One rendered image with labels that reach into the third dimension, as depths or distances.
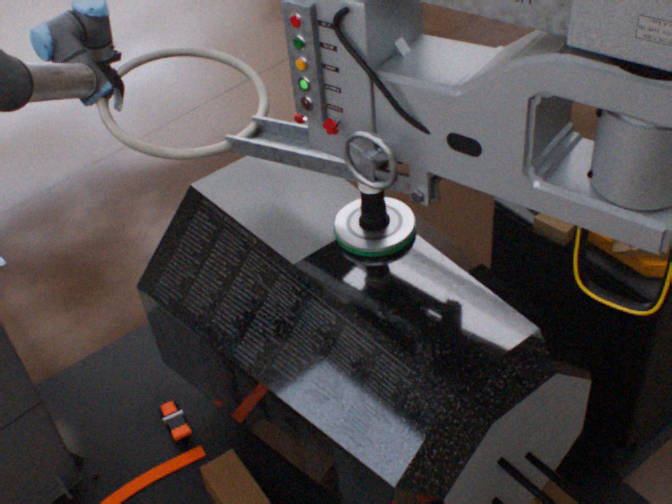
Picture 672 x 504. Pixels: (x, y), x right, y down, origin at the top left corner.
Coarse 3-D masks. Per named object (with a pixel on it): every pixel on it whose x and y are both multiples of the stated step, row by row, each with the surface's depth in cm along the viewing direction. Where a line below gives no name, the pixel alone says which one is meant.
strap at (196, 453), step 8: (200, 448) 280; (184, 456) 278; (192, 456) 278; (200, 456) 277; (168, 464) 276; (176, 464) 276; (184, 464) 276; (152, 472) 274; (160, 472) 274; (168, 472) 274; (136, 480) 273; (144, 480) 272; (152, 480) 272; (120, 488) 271; (128, 488) 271; (136, 488) 270; (112, 496) 269; (120, 496) 269; (128, 496) 269
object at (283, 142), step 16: (272, 128) 234; (288, 128) 230; (304, 128) 225; (240, 144) 229; (256, 144) 224; (272, 144) 221; (288, 144) 229; (304, 144) 227; (272, 160) 224; (288, 160) 219; (304, 160) 215; (320, 160) 211; (336, 160) 208; (336, 176) 211; (352, 176) 207; (384, 176) 200; (400, 176) 196; (432, 176) 195; (416, 192) 191; (432, 192) 193
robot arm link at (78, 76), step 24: (0, 48) 163; (0, 72) 161; (24, 72) 167; (48, 72) 183; (72, 72) 198; (96, 72) 214; (0, 96) 163; (24, 96) 168; (48, 96) 185; (72, 96) 202; (96, 96) 215
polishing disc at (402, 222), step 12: (348, 204) 229; (396, 204) 227; (336, 216) 225; (348, 216) 225; (396, 216) 223; (408, 216) 223; (336, 228) 222; (348, 228) 221; (360, 228) 221; (396, 228) 219; (408, 228) 219; (348, 240) 218; (360, 240) 217; (372, 240) 217; (384, 240) 216; (396, 240) 216
